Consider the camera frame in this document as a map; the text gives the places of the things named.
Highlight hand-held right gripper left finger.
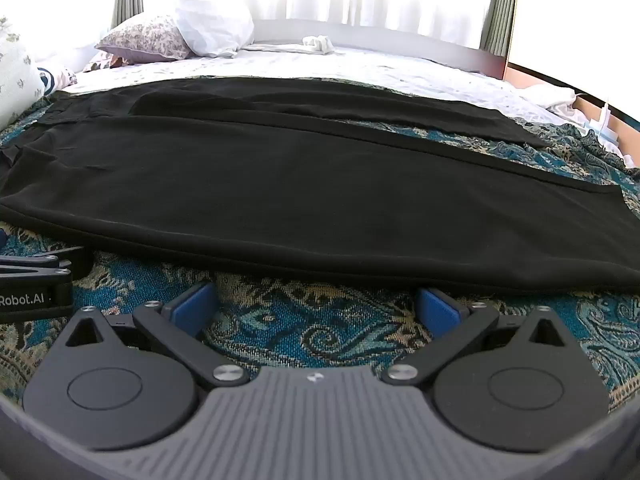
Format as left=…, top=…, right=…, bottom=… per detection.
left=62, top=281, right=249, bottom=389

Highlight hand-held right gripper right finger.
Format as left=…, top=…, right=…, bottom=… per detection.
left=381, top=286, right=573, bottom=388

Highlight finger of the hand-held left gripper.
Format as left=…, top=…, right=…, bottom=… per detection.
left=0, top=245, right=94, bottom=282

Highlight black pants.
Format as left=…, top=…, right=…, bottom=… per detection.
left=0, top=77, right=640, bottom=297

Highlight teal patterned blanket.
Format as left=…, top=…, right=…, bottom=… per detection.
left=0, top=75, right=640, bottom=413

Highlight small patterned cloth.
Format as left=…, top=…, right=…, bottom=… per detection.
left=34, top=62, right=79, bottom=97

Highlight pale floral duvet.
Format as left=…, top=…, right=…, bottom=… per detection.
left=0, top=15, right=47, bottom=131

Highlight small dotted pillow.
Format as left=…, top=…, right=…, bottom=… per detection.
left=81, top=52, right=127, bottom=74

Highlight crumpled white cloth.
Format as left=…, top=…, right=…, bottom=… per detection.
left=520, top=82, right=582, bottom=117

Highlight light blue cloth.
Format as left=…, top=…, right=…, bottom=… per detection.
left=582, top=102, right=627, bottom=155

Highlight brown wooden panel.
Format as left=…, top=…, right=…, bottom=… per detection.
left=504, top=62, right=621, bottom=126

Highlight floral pillow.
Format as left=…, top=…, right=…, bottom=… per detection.
left=95, top=12, right=197, bottom=65

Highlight white bed sheet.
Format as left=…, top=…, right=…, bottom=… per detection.
left=62, top=44, right=578, bottom=128

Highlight grey curved bed board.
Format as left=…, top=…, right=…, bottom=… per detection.
left=252, top=19, right=509, bottom=80

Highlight white pillow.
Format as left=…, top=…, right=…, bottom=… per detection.
left=174, top=0, right=256, bottom=59

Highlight small white cloth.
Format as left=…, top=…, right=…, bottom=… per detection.
left=242, top=34, right=335, bottom=56

